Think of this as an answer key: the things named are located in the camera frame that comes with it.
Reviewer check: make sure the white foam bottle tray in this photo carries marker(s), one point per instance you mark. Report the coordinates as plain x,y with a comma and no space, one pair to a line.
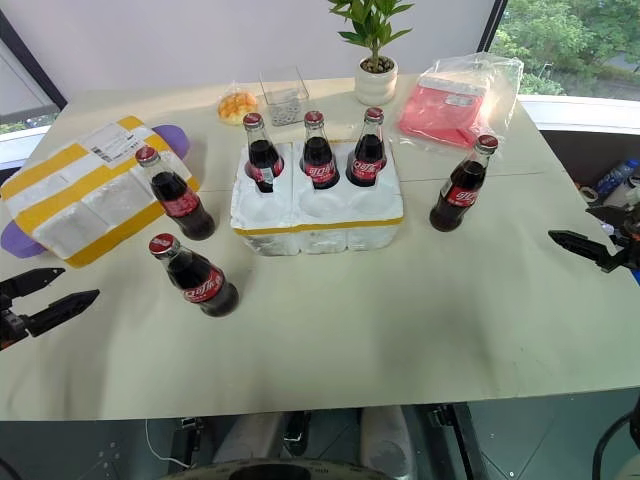
320,230

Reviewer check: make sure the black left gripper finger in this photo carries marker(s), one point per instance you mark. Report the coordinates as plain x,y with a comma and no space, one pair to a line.
35,281
60,310

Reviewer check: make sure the clear square container with pebbles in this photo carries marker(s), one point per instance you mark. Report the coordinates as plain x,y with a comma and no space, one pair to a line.
282,105

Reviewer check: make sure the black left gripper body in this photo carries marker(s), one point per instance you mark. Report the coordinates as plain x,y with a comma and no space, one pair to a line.
10,325

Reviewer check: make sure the black window frame bar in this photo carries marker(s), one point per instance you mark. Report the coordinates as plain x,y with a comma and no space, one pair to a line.
492,25
35,65

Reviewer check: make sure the cola glass bottle red cap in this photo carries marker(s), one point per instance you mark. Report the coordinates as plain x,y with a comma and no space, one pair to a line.
180,202
200,285
319,160
457,195
366,162
260,155

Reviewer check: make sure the purple oval mat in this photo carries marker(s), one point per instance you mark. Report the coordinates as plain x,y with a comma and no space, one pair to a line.
175,140

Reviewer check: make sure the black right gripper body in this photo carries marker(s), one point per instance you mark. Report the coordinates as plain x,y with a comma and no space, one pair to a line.
629,247

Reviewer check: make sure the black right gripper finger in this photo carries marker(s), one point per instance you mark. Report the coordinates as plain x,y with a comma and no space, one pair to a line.
610,214
585,247

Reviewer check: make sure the bread bun in plastic wrap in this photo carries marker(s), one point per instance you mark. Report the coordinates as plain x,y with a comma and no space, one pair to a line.
236,107

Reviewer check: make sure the red item in clear bag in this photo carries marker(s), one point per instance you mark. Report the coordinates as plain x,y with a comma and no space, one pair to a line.
442,112

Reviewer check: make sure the green plant in white pot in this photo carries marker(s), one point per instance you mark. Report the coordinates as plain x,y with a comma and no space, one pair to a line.
376,80

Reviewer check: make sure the blue plastic bottle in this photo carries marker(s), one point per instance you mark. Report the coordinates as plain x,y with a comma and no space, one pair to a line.
612,180

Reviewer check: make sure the white foam lid yellow tape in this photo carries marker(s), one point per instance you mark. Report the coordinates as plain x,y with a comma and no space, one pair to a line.
75,200

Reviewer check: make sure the black table leg frame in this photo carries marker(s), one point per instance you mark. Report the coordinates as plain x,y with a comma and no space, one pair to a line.
462,440

